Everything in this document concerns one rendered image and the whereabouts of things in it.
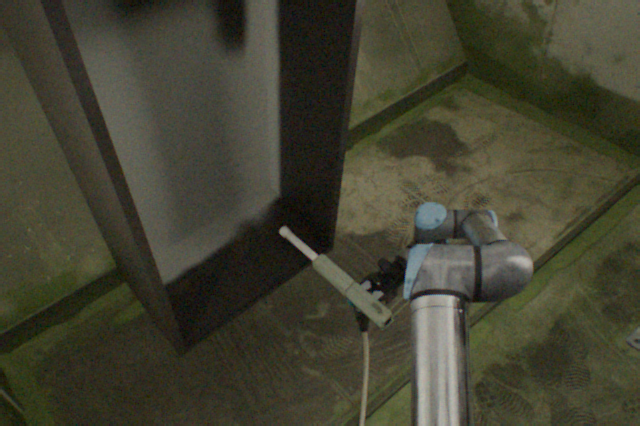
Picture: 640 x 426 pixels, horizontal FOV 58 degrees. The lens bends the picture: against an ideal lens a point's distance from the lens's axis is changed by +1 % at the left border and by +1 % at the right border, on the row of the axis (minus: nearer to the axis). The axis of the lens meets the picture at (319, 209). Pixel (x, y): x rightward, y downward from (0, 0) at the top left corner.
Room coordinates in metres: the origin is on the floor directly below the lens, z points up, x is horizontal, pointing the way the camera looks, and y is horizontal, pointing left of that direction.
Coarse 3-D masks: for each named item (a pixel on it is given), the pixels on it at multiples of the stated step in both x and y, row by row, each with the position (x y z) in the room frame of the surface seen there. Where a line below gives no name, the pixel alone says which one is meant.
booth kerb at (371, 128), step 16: (464, 64) 2.77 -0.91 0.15; (432, 80) 2.63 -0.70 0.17; (448, 80) 2.70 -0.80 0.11; (416, 96) 2.56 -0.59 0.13; (432, 96) 2.63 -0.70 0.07; (384, 112) 2.43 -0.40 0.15; (400, 112) 2.49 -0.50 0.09; (352, 128) 2.30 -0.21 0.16; (368, 128) 2.36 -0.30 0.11; (352, 144) 2.30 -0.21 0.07; (112, 272) 1.56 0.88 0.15; (80, 288) 1.48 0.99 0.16; (96, 288) 1.51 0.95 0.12; (112, 288) 1.54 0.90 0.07; (48, 304) 1.42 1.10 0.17; (64, 304) 1.44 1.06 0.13; (80, 304) 1.46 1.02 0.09; (32, 320) 1.37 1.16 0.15; (48, 320) 1.39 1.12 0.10; (64, 320) 1.42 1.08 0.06; (0, 336) 1.30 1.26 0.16; (16, 336) 1.33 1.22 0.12; (32, 336) 1.35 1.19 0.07; (0, 352) 1.28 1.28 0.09
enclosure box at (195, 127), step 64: (0, 0) 0.96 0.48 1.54; (64, 0) 1.12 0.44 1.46; (128, 0) 1.20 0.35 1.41; (192, 0) 1.29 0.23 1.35; (256, 0) 1.41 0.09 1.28; (320, 0) 1.23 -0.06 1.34; (64, 64) 0.75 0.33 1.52; (128, 64) 1.20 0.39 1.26; (192, 64) 1.30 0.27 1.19; (256, 64) 1.43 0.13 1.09; (320, 64) 1.25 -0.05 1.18; (64, 128) 0.96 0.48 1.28; (128, 128) 1.20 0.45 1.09; (192, 128) 1.32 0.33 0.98; (256, 128) 1.47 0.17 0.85; (320, 128) 1.27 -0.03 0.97; (128, 192) 0.81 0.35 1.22; (192, 192) 1.34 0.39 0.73; (256, 192) 1.51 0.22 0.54; (320, 192) 1.29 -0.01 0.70; (128, 256) 0.95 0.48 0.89; (192, 256) 1.26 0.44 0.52; (256, 256) 1.25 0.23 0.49; (192, 320) 1.03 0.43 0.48
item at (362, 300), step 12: (288, 228) 1.29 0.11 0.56; (300, 240) 1.23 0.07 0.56; (312, 252) 1.17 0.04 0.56; (312, 264) 1.13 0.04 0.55; (324, 264) 1.11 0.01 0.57; (324, 276) 1.09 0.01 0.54; (336, 276) 1.06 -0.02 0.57; (348, 276) 1.05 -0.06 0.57; (336, 288) 1.05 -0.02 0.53; (348, 288) 1.01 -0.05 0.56; (360, 288) 1.01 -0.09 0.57; (360, 300) 0.97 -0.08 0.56; (372, 300) 0.96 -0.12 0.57; (360, 312) 0.97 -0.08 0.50; (372, 312) 0.92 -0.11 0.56; (384, 312) 0.91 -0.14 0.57; (360, 324) 0.99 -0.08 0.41; (384, 324) 0.89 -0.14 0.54
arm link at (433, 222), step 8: (424, 208) 1.18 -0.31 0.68; (432, 208) 1.18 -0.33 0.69; (440, 208) 1.17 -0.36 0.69; (416, 216) 1.16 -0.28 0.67; (424, 216) 1.15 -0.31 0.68; (432, 216) 1.15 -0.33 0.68; (440, 216) 1.14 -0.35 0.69; (448, 216) 1.15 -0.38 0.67; (416, 224) 1.16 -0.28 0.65; (424, 224) 1.13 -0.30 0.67; (432, 224) 1.12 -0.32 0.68; (440, 224) 1.13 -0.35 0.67; (448, 224) 1.13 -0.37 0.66; (416, 232) 1.16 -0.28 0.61; (424, 232) 1.13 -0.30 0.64; (432, 232) 1.12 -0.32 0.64; (440, 232) 1.12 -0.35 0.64; (448, 232) 1.12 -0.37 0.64; (416, 240) 1.16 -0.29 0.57; (424, 240) 1.13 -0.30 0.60; (432, 240) 1.13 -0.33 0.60; (440, 240) 1.14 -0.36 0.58
